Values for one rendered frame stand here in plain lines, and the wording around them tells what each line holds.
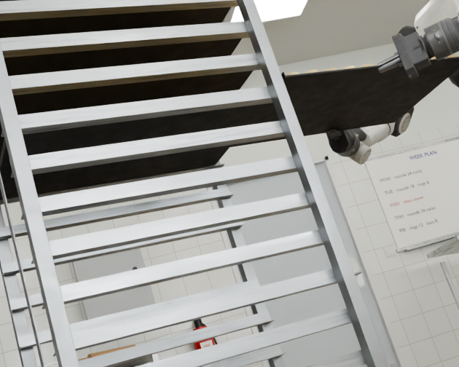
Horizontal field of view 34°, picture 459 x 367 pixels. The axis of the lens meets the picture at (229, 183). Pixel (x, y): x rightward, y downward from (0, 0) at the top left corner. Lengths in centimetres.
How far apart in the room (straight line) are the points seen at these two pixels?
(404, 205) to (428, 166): 45
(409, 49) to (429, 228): 462
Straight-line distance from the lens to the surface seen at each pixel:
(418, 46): 195
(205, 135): 163
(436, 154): 679
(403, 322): 621
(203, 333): 193
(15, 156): 148
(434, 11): 248
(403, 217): 643
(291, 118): 170
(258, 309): 200
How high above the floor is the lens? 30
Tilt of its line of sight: 17 degrees up
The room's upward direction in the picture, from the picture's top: 18 degrees counter-clockwise
